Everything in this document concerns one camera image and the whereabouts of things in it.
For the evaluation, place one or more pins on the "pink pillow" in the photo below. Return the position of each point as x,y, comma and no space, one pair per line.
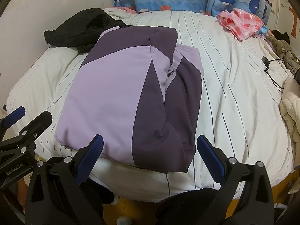
127,9

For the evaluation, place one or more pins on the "pink checkered cloth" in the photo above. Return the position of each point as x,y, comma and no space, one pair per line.
240,23

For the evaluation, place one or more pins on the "orange tree wall decal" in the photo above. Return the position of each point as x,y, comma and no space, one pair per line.
294,27

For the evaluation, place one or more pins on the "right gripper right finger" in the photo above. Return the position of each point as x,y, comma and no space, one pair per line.
255,205

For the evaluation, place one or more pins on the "white striped duvet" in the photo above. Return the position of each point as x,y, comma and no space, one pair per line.
239,111

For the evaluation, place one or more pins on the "purple two-tone jacket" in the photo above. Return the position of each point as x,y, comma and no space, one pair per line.
140,90

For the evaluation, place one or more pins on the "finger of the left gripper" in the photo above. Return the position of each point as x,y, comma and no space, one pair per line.
28,135
13,117

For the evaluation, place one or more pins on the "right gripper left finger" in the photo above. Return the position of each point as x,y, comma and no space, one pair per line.
54,195

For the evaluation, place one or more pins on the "cream padded coat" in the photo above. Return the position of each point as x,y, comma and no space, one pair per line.
289,110

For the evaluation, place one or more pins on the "black garment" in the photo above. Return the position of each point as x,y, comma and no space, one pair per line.
82,30

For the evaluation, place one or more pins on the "olive green jacket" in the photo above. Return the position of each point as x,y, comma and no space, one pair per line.
285,53

